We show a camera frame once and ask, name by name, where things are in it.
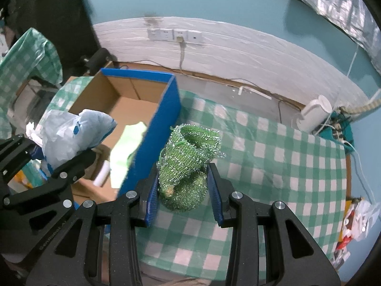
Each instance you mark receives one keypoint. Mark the green checked plastic sheet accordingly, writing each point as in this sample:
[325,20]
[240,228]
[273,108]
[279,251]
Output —
[26,56]

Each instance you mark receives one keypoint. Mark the white wall socket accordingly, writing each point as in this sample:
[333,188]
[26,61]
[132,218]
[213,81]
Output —
[167,34]
[154,34]
[180,35]

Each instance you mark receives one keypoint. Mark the white rolled cloth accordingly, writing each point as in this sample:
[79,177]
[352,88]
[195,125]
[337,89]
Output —
[102,174]

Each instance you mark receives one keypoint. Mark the black cylindrical object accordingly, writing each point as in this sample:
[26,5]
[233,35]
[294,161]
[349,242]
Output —
[96,58]

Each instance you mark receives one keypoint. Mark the light green cloth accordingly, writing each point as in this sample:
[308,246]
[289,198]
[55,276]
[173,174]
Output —
[128,149]

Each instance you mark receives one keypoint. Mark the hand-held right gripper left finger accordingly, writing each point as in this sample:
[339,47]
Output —
[152,202]

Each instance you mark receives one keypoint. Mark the red white plastic packet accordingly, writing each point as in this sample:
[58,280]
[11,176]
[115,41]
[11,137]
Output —
[357,220]

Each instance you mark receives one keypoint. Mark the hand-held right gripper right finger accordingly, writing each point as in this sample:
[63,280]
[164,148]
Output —
[215,196]

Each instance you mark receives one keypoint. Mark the white blue-print plastic bag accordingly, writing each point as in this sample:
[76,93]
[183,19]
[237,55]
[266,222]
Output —
[68,137]

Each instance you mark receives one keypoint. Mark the teal cloth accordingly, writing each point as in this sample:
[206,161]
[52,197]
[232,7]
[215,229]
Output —
[339,128]

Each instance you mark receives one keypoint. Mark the blue-edged cardboard box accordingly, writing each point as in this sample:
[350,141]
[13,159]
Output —
[166,110]

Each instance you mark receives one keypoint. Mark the green checked tablecloth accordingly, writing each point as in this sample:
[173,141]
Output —
[268,161]

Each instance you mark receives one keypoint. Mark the black cabinet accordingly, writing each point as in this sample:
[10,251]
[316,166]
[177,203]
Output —
[53,20]

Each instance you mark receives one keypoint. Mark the white small appliance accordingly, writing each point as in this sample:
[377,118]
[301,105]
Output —
[315,113]

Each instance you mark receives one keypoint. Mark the green mesh scrubber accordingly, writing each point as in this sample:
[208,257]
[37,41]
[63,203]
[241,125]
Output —
[184,161]

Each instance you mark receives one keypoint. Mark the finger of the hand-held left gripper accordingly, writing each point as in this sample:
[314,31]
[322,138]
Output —
[77,162]
[18,150]

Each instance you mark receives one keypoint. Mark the white plastic strip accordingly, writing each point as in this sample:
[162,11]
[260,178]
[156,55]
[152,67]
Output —
[253,91]

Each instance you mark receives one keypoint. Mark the silver foil sheet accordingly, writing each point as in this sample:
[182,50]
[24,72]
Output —
[333,0]

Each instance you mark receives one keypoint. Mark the teal orange packet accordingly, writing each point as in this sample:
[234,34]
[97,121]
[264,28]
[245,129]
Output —
[26,175]

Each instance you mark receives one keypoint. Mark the grey metal stand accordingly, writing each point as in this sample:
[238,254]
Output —
[32,95]

